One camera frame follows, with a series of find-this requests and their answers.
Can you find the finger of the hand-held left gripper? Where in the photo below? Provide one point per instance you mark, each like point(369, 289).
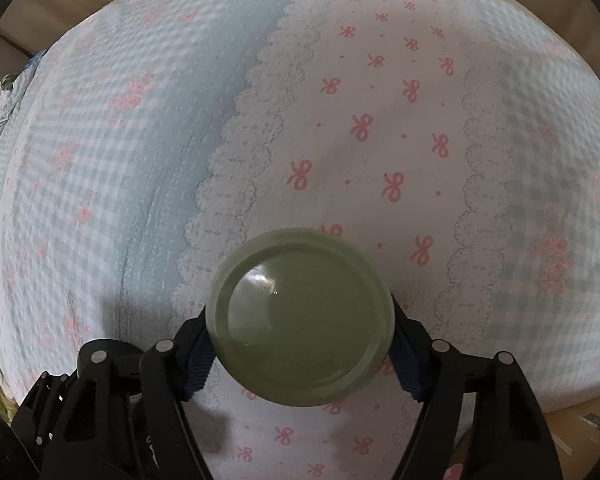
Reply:
point(40, 410)
point(407, 365)
point(200, 360)

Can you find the light green round jar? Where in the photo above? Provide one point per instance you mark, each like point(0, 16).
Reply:
point(300, 317)

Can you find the blue pink printed blanket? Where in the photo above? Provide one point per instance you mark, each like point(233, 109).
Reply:
point(380, 110)

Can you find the crumpled light blue quilt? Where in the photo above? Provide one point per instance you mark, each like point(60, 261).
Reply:
point(5, 95)

